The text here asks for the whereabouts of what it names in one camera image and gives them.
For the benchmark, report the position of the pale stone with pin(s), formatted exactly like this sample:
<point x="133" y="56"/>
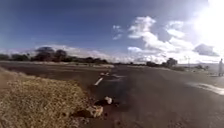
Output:
<point x="108" y="100"/>
<point x="95" y="110"/>

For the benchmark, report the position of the row of trees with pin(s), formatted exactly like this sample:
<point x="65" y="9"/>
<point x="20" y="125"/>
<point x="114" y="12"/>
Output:
<point x="50" y="56"/>

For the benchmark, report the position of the person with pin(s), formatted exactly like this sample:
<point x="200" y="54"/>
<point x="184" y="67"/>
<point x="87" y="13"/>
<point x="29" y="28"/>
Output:
<point x="220" y="67"/>

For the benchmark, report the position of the dry grass verge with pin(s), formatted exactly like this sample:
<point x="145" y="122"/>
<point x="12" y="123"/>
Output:
<point x="36" y="100"/>

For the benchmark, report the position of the white painted line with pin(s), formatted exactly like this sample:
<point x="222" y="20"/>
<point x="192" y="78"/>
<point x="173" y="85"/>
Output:
<point x="98" y="81"/>

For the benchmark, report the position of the grey asphalt road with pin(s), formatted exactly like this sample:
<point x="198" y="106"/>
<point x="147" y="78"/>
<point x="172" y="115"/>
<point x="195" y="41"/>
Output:
<point x="156" y="100"/>

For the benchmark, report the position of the clump of trees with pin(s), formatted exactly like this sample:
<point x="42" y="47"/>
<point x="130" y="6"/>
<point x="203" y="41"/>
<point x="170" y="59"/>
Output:
<point x="170" y="62"/>

